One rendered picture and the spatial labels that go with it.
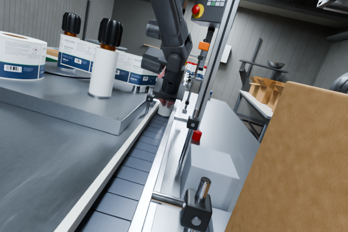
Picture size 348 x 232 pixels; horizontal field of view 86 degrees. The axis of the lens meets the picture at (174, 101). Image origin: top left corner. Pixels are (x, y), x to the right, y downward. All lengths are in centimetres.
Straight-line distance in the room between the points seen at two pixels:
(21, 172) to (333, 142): 48
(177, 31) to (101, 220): 38
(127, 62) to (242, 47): 459
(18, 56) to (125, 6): 471
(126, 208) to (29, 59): 69
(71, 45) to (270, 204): 104
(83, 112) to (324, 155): 59
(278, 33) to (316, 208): 542
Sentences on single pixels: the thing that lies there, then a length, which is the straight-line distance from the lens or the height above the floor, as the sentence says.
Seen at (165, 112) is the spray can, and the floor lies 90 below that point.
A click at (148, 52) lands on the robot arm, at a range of 55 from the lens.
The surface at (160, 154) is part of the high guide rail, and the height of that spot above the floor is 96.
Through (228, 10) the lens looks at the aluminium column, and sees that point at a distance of 87.
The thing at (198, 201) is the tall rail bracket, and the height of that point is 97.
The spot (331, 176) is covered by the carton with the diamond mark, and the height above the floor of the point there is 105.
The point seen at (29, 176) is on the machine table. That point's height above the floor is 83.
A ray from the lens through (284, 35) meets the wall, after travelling 561.
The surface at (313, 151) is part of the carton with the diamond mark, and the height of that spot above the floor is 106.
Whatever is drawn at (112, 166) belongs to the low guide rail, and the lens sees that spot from 34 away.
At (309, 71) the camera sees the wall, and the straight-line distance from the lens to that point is 579.
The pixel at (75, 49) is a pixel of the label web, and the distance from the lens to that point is 110.
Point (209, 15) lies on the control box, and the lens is 89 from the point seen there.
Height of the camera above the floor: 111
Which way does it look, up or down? 13 degrees down
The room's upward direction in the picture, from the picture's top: 15 degrees clockwise
